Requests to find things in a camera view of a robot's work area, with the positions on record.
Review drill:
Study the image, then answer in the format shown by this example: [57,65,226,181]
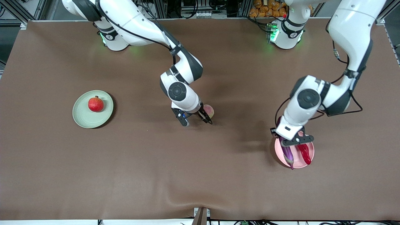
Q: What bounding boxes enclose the yellow-pink peach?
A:
[202,105,215,119]

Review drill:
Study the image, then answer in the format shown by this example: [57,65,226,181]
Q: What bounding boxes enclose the purple eggplant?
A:
[277,118,295,170]

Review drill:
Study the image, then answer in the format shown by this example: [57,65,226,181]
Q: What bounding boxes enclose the red chili pepper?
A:
[297,143,312,165]

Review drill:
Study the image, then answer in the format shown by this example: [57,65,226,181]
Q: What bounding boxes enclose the red pomegranate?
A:
[88,96,104,113]

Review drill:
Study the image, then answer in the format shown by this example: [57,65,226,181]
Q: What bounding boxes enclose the pink plate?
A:
[274,131,315,169]

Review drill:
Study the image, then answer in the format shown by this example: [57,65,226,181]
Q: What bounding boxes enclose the brown table cloth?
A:
[0,18,400,221]

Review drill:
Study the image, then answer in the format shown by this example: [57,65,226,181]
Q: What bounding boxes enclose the grey electronics box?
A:
[181,0,228,18]

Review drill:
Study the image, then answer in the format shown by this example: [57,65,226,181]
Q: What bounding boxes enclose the light green plate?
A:
[72,90,114,129]

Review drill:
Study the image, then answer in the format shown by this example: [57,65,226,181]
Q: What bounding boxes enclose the bag of orange buns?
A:
[249,0,288,18]

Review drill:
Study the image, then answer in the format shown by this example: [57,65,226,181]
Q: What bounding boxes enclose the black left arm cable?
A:
[275,28,363,125]

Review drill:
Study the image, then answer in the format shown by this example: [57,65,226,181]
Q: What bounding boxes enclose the metal table edge bracket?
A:
[191,207,211,225]

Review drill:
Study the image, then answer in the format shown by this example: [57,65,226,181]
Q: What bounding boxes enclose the aluminium frame post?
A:
[0,0,29,30]
[373,0,400,25]

